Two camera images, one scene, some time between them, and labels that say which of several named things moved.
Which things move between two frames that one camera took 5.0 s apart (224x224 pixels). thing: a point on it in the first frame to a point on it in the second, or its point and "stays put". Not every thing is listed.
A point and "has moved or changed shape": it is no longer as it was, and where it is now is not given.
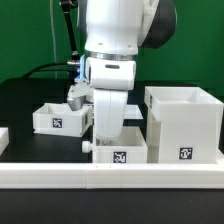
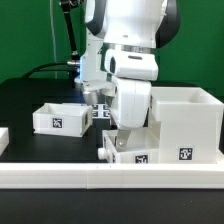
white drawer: x=131 y=147 has moved or changed shape
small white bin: x=59 y=119 stays put
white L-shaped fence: x=106 y=175 stays put
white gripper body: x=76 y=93 to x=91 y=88
